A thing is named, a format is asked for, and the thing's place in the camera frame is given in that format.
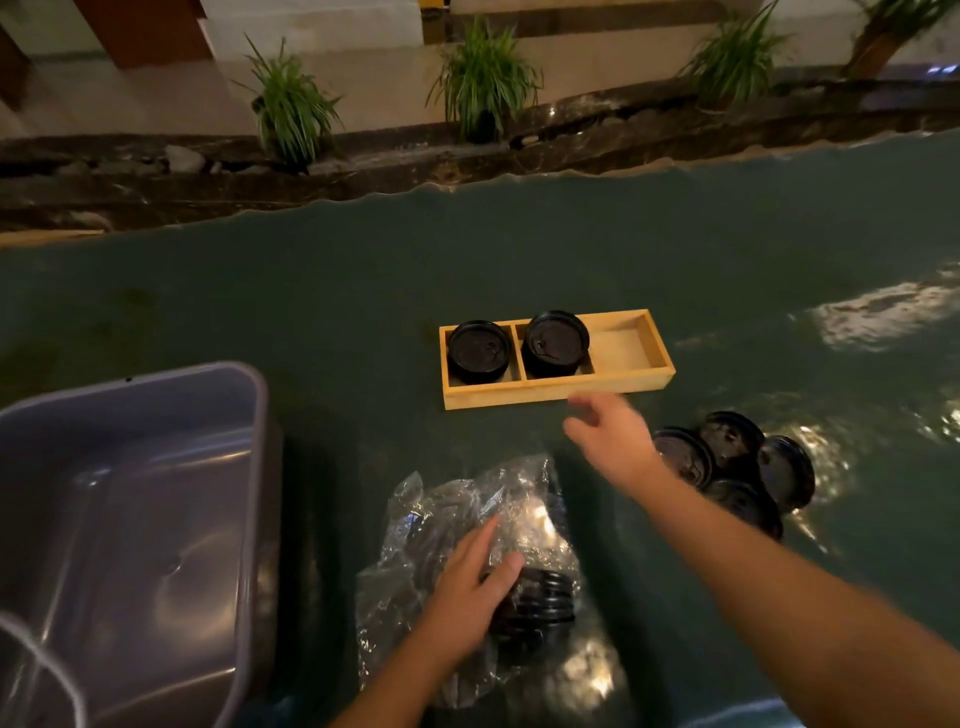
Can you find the black lids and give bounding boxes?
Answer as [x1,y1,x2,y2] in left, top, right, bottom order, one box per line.
[521,310,592,379]
[479,566,579,646]
[446,320,517,385]

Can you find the black round lid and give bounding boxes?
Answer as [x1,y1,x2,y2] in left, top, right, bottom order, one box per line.
[697,410,766,475]
[757,434,817,515]
[650,427,715,490]
[704,479,785,543]

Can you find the dark brown door frame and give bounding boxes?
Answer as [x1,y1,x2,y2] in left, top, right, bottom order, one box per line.
[0,22,31,110]

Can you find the dark stone planter bed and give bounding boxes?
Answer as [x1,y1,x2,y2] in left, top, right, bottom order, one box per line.
[0,71,960,234]

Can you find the clear plastic bag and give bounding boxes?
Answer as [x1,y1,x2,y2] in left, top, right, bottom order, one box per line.
[354,453,601,710]

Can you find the dark green table cover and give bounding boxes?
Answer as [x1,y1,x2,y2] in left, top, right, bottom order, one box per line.
[0,127,960,728]

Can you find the brown wooden door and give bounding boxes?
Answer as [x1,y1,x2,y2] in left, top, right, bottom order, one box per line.
[73,0,214,69]

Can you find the person's right hand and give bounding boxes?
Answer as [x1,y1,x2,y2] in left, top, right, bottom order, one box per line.
[562,391,673,502]

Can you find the person's left hand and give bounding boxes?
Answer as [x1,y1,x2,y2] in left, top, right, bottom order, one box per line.
[408,513,526,673]

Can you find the blue table edge strip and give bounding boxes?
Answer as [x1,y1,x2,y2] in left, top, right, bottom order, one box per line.
[678,697,808,728]

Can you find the wooden three-compartment tray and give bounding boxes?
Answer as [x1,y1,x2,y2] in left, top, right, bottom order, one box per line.
[438,308,677,412]

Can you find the grey-purple plastic bin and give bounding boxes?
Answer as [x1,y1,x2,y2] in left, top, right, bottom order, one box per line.
[0,361,285,728]

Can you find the person's right forearm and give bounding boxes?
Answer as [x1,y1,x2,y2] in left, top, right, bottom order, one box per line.
[633,472,960,728]

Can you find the potted green grass plant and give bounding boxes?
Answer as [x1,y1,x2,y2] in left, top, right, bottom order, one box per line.
[232,33,345,168]
[678,0,789,114]
[425,16,543,145]

